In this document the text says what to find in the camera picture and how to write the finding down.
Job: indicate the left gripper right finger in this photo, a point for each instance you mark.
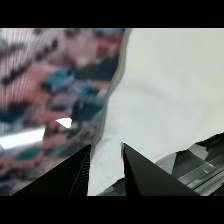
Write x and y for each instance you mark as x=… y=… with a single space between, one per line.
x=146 y=176

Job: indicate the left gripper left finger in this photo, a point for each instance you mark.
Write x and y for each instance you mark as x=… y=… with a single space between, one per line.
x=63 y=176

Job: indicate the white shirt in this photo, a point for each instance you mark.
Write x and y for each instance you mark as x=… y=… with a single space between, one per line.
x=160 y=93

